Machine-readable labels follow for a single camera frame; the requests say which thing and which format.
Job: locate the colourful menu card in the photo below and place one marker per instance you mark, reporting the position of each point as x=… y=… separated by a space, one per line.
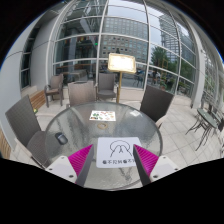
x=103 y=115

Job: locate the gold framed menu stand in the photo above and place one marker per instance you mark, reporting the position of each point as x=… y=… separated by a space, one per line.
x=122 y=64

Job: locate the white printed mouse pad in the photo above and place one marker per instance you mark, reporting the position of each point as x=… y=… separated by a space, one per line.
x=116 y=152

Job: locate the grey wicker chair behind table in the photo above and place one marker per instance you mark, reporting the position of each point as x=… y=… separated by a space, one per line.
x=80 y=93

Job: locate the small side table right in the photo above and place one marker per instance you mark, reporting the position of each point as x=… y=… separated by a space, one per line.
x=207 y=123

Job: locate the black computer mouse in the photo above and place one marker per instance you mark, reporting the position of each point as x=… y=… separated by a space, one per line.
x=61 y=138

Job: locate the round glass table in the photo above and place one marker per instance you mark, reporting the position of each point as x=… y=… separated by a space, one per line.
x=81 y=132

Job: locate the grey wicker chair far centre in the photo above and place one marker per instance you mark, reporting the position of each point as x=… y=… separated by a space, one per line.
x=105 y=86

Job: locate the brown wicker chair far left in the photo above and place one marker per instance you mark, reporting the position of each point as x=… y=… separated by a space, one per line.
x=55 y=87

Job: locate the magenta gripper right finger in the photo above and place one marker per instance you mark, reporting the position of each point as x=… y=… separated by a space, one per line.
x=152 y=167

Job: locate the grey wicker chair right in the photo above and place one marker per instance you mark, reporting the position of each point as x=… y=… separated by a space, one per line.
x=155 y=104

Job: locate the metal chair far right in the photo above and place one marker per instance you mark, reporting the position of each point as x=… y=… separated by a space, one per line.
x=215 y=116

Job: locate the grey wicker chair left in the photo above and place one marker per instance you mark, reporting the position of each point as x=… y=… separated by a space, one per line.
x=27 y=130

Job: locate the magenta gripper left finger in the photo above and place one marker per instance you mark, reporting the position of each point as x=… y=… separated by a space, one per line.
x=74 y=168

